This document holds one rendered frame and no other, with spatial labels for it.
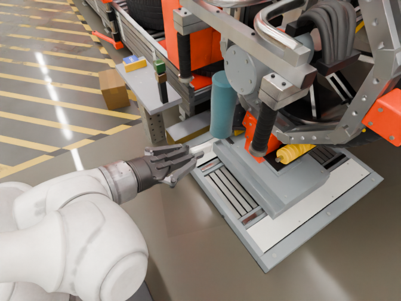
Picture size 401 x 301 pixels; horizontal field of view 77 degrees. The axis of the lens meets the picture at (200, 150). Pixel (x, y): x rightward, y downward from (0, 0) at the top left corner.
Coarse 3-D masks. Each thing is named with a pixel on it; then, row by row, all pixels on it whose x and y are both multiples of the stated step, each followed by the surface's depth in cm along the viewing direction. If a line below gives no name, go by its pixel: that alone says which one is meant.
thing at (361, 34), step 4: (356, 0) 100; (356, 4) 101; (360, 12) 97; (356, 16) 103; (356, 24) 104; (364, 28) 102; (360, 32) 104; (364, 32) 103; (356, 36) 106; (360, 36) 105; (364, 36) 103; (364, 40) 104; (368, 40) 103
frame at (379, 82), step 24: (360, 0) 47; (384, 0) 44; (384, 24) 46; (384, 48) 47; (384, 72) 49; (240, 96) 93; (360, 96) 55; (288, 120) 86; (360, 120) 57; (288, 144) 82; (336, 144) 66
